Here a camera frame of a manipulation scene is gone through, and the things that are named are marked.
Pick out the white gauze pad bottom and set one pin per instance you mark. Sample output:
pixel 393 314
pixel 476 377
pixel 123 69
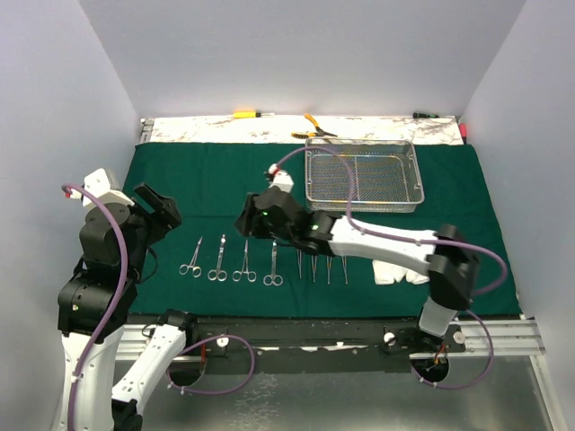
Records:
pixel 384 273

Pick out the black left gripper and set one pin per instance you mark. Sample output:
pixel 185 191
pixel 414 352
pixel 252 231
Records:
pixel 166 215

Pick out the steel tweezers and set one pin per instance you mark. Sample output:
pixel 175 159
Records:
pixel 299 260
pixel 313 263
pixel 328 270
pixel 344 264

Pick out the black green screwdriver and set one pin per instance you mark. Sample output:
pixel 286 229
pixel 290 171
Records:
pixel 424 115

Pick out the white gauze pad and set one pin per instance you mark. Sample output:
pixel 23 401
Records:
pixel 384 273
pixel 416 278
pixel 401 275

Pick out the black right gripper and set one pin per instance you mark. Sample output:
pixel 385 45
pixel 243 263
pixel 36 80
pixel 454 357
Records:
pixel 244 224

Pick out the yellow handled screwdriver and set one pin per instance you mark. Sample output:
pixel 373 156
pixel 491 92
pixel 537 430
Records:
pixel 251 114

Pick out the steel mesh instrument tray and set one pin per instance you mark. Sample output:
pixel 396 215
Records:
pixel 385 173

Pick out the white gauze pad top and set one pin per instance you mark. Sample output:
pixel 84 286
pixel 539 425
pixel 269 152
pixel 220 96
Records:
pixel 416 278

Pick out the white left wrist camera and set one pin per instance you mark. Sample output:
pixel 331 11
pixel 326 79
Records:
pixel 103 184

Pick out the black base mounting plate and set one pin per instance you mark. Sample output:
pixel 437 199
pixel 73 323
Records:
pixel 310 345

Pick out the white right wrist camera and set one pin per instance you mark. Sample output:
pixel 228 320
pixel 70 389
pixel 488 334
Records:
pixel 277 177

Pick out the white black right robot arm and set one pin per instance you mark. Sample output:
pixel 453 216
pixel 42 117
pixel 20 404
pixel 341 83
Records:
pixel 450 264

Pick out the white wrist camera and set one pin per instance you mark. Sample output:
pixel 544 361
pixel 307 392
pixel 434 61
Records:
pixel 277 177
pixel 103 184

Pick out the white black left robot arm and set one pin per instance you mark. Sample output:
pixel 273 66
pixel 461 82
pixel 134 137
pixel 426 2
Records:
pixel 93 309

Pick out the aluminium extrusion rail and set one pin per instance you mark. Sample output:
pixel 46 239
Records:
pixel 472 339

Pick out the yellow black needle-nose pliers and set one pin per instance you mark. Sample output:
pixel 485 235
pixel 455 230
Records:
pixel 318 131

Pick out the steel surgical scissors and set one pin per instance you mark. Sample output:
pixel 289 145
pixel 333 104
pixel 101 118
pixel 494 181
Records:
pixel 218 273

